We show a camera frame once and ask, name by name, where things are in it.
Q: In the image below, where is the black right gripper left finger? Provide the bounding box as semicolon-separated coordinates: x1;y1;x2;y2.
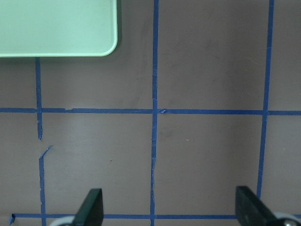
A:
73;188;103;226

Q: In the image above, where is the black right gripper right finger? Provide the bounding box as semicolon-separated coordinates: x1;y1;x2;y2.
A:
235;186;275;226

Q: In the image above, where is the light green plastic tray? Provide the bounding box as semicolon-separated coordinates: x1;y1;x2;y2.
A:
0;0;118;57

